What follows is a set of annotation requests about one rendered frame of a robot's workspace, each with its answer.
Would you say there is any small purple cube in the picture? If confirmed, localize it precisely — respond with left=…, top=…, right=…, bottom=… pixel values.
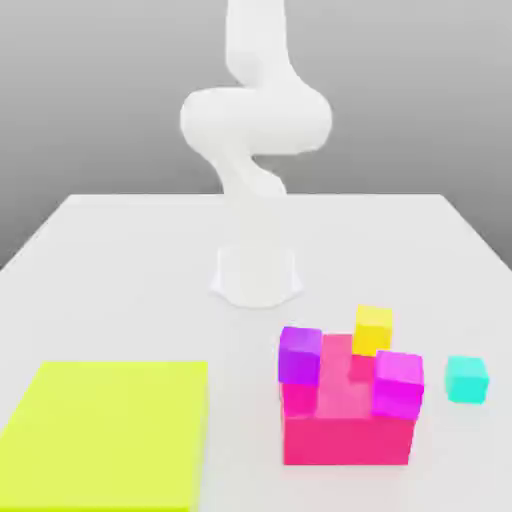
left=278, top=325, right=324, bottom=387

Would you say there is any small yellow cube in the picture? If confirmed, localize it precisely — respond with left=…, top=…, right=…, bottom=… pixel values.
left=352, top=304, right=394, bottom=358

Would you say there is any small magenta cube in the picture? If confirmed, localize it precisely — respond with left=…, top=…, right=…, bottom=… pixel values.
left=370, top=349, right=425, bottom=421

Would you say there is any small turquoise cube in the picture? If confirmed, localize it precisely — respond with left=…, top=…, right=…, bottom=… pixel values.
left=444, top=355, right=490, bottom=405

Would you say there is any large pink box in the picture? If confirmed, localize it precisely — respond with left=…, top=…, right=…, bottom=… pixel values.
left=281, top=333, right=416, bottom=467

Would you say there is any large yellow-green box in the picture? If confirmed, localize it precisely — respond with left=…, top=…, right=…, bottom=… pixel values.
left=0, top=360, right=210, bottom=512

